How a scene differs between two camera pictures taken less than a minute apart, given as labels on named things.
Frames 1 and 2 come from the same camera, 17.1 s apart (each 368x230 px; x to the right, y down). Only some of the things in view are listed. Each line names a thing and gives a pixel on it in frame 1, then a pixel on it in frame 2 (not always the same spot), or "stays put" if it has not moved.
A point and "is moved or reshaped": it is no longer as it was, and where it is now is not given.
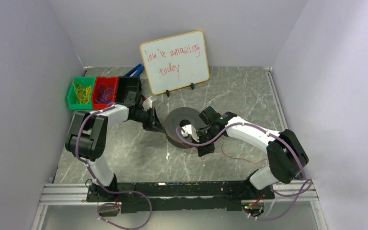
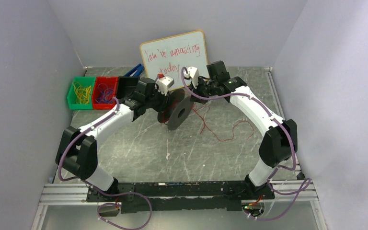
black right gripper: (201, 132) to (196, 95)
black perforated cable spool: (173, 120) to (178, 109)
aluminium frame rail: (63, 194) stays put
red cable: (204, 158) is moved or reshaped
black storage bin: (129, 89) stays put
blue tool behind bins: (139, 69) stays put
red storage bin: (104, 92) stays put
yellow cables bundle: (83, 93) stays put
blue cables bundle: (107, 93) stays put
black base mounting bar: (138, 197) stays put
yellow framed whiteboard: (176, 61) stays put
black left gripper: (154, 120) to (164, 103)
